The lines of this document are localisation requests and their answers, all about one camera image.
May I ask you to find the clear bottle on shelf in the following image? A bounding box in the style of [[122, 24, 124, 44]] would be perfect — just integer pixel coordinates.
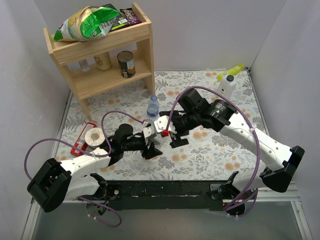
[[78, 59, 90, 73]]

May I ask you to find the yellow squeeze bottle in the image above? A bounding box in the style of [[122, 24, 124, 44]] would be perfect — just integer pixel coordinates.
[[216, 65, 245, 82]]

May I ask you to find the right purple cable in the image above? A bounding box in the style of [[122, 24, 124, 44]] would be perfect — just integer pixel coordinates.
[[164, 86, 261, 217]]

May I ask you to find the floral table mat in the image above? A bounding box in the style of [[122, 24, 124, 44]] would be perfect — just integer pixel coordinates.
[[53, 70, 278, 181]]

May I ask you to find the small blue-label water bottle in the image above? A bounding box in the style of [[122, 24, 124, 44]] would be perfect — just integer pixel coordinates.
[[147, 95, 159, 118]]

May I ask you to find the tin can with label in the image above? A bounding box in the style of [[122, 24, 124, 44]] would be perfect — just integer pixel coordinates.
[[117, 50, 136, 78]]

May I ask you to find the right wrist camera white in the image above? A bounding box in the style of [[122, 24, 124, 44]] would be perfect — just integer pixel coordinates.
[[153, 115, 177, 137]]

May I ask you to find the dark candy bag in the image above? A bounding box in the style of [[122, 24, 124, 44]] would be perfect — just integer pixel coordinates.
[[109, 8, 141, 32]]

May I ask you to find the green chip bag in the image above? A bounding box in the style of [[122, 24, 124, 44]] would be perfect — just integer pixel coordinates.
[[52, 6, 120, 42]]

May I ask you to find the purple cable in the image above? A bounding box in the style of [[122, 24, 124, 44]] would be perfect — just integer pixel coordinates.
[[24, 110, 149, 228], [164, 86, 261, 217]]

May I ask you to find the red snack box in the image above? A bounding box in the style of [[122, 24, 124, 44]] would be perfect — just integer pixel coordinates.
[[70, 122, 97, 157]]

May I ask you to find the beige cup on shelf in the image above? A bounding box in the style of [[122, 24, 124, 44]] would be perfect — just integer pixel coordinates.
[[94, 51, 112, 71]]

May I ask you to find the white bottle black cap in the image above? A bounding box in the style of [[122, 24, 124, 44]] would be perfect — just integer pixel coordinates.
[[218, 74, 237, 99]]

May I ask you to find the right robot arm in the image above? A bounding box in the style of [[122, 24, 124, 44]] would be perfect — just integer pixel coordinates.
[[155, 88, 305, 199]]

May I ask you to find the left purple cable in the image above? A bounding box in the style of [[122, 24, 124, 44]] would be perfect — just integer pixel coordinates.
[[24, 110, 149, 228]]

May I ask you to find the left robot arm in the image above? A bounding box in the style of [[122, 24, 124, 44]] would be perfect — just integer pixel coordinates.
[[27, 123, 164, 213]]

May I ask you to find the wooden shelf unit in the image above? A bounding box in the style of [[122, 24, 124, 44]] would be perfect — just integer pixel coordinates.
[[43, 2, 156, 121]]

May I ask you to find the toilet paper roll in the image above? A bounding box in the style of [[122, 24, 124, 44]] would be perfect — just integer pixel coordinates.
[[84, 127, 106, 149]]

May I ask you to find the clear bottle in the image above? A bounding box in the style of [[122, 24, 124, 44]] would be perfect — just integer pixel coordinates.
[[78, 59, 90, 73], [153, 133, 168, 147]]

